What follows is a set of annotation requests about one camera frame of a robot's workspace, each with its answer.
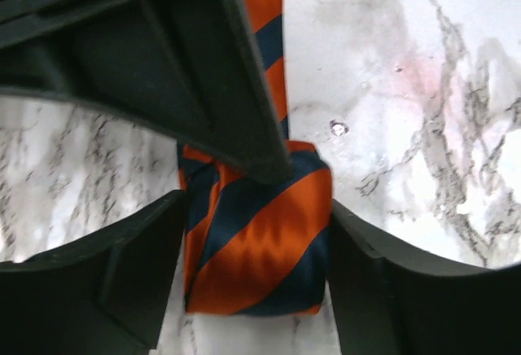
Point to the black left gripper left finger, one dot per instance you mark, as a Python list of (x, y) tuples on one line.
[(105, 293)]

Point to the orange navy striped tie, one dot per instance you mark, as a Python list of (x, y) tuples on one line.
[(253, 249)]

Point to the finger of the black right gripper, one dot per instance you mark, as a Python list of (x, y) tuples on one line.
[(188, 69)]

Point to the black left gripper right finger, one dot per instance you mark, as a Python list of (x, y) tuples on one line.
[(390, 297)]

